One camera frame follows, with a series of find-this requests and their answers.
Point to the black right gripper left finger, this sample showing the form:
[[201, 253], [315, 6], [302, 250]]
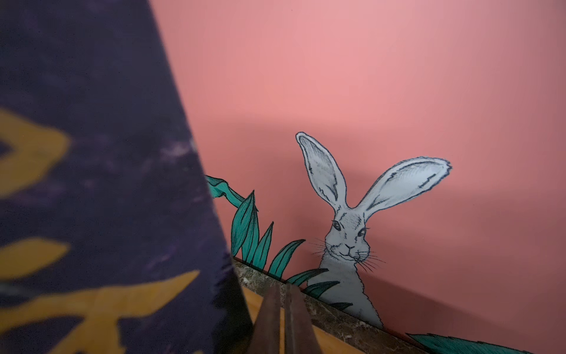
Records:
[[266, 334]]

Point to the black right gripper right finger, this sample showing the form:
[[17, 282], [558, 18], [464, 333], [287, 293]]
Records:
[[299, 335]]

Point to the purple portrait cover book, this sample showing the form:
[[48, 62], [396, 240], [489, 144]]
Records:
[[110, 242]]

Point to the white wooden book rack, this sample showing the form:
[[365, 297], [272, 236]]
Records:
[[282, 324]]

